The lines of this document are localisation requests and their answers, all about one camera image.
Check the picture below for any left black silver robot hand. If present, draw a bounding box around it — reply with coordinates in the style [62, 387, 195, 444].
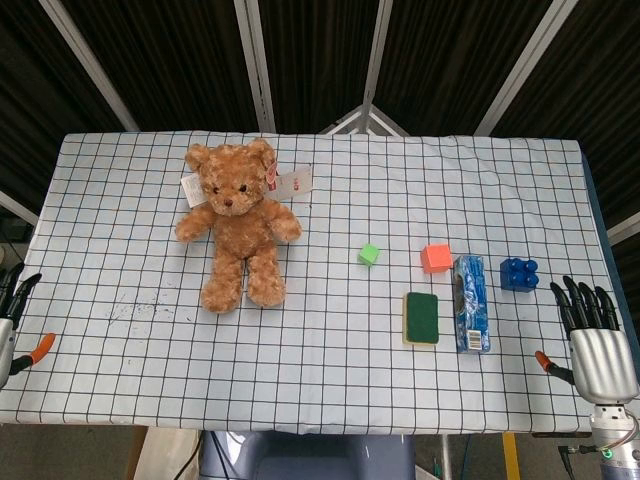
[0, 263, 57, 389]

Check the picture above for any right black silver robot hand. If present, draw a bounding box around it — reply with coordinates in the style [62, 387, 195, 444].
[534, 275, 640, 404]

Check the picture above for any brown teddy bear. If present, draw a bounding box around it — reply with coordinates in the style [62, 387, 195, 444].
[174, 138, 304, 315]

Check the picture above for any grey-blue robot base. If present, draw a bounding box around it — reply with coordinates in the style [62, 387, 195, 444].
[198, 429, 417, 480]

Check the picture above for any blue toy building block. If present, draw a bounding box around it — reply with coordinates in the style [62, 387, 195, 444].
[499, 257, 541, 292]

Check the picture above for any blue wrapped package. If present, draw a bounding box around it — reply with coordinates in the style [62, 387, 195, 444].
[452, 254, 493, 354]

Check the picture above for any green yellow sponge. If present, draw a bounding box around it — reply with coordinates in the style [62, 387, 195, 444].
[402, 291, 442, 347]

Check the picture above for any orange cube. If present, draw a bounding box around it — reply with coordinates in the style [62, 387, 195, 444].
[421, 243, 454, 275]

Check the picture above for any white sewn-in label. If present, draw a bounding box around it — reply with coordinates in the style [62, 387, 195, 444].
[180, 172, 209, 209]

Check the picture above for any white grid-pattern tablecloth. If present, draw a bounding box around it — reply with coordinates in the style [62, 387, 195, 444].
[0, 130, 614, 435]

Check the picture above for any white cardboard box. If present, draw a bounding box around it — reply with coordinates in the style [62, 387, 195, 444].
[273, 164, 315, 201]

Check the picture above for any white metal frame bar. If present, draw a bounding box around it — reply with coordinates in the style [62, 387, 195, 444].
[473, 0, 582, 137]
[38, 0, 140, 133]
[233, 0, 277, 134]
[361, 0, 395, 107]

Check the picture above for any white triangular frame bracket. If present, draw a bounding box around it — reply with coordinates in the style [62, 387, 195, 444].
[319, 103, 410, 137]

